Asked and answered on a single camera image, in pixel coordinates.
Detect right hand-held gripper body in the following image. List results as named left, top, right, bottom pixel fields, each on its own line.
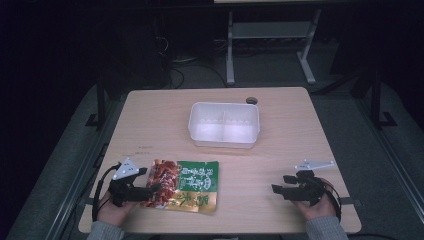
left=288, top=159, right=335, bottom=207

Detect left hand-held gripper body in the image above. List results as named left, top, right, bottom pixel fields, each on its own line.
left=107, top=157, right=150, bottom=208

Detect green and red snack packet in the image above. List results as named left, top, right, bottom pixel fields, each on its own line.
left=139, top=159, right=220, bottom=215

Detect person's right hand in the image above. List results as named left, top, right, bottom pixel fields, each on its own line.
left=292, top=187, right=338, bottom=222

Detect person's left hand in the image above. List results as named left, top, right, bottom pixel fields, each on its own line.
left=96, top=191, right=138, bottom=228

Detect black metal stand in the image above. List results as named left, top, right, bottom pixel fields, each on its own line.
left=369, top=68, right=398, bottom=130
left=84, top=78, right=108, bottom=130

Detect white plastic container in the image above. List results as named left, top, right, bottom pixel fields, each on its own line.
left=187, top=101, right=261, bottom=150

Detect white metal stand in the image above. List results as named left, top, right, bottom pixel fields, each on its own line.
left=225, top=8, right=323, bottom=86

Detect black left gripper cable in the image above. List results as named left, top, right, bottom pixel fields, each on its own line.
left=91, top=162, right=122, bottom=223

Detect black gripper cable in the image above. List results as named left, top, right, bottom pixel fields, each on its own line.
left=91, top=162, right=122, bottom=223
left=318, top=177, right=343, bottom=222

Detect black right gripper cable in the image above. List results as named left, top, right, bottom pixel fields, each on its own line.
left=318, top=177, right=343, bottom=222

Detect black floor cables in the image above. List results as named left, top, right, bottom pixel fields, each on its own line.
left=153, top=33, right=232, bottom=90

